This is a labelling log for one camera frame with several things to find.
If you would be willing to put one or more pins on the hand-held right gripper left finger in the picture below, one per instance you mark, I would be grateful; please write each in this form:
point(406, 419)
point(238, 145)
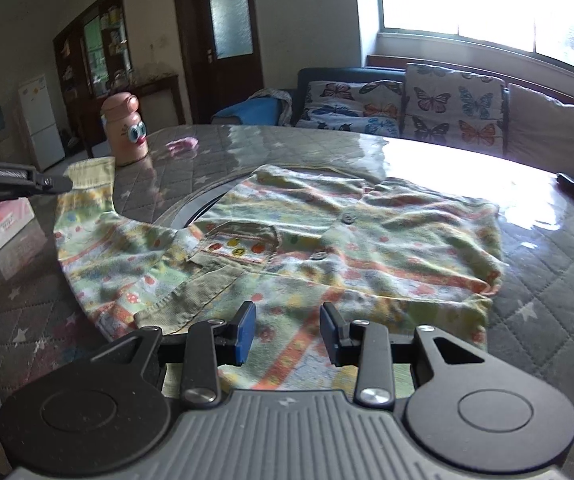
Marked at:
point(244, 335)

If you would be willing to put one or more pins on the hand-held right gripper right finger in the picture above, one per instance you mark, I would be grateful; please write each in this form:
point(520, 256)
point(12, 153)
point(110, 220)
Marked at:
point(331, 335)

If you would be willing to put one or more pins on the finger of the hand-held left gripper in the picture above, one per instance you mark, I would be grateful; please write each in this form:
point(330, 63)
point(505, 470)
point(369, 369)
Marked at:
point(52, 185)

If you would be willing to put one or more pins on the patterned green children's shirt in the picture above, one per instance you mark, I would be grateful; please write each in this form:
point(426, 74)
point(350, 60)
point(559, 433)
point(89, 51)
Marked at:
point(367, 260)

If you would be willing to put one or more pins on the pink tissue box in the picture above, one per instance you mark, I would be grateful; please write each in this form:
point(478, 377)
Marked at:
point(9, 220)

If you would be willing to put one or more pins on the white refrigerator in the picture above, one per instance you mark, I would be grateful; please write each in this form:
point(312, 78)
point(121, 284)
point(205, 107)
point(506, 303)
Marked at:
point(42, 125)

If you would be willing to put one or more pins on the white box with blue panel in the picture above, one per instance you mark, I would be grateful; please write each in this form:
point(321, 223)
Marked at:
point(3, 125)

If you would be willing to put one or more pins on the pink cartoon face bottle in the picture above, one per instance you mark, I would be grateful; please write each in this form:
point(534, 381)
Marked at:
point(124, 135)

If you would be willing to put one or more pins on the dark wooden display cabinet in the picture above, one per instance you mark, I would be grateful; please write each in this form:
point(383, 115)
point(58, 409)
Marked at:
point(74, 60)

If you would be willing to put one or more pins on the round black induction cooktop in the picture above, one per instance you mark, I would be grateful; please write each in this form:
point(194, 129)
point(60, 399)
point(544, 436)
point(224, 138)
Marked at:
point(202, 210)

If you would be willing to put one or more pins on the small pink object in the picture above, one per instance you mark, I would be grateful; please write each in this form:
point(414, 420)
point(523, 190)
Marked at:
point(182, 144)

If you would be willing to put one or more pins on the dark wooden door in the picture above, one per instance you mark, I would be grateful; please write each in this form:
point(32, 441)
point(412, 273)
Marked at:
point(192, 85)

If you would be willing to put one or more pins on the blue cushion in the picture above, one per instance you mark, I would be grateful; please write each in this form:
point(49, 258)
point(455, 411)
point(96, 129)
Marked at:
point(239, 112)

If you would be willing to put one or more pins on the low butterfly print cushion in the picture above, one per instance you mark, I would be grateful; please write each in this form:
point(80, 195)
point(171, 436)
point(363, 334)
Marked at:
point(347, 107)

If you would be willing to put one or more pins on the grey crumpled cloth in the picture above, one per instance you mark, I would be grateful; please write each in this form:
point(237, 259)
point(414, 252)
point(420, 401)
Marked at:
point(274, 97)

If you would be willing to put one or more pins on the upright butterfly print cushion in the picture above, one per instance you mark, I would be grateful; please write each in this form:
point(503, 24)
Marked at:
point(454, 110)

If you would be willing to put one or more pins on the dark blue sofa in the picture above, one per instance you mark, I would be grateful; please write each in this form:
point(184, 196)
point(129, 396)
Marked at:
point(347, 75)

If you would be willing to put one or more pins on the plain white cushion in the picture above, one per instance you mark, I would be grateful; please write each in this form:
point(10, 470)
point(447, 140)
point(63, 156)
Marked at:
point(549, 130)

